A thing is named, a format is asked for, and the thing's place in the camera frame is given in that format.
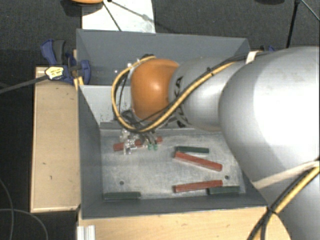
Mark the pale wood board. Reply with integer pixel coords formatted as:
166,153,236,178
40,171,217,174
30,65,81,214

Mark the grey metal bin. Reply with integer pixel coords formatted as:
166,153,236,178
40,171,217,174
75,28,269,220

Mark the red-brown block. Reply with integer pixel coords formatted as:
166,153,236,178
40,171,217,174
172,179,224,194
112,136,163,153
172,151,224,172

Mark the dark green flat block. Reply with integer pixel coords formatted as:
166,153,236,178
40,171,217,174
174,145,210,155
206,185,242,196
102,191,142,201

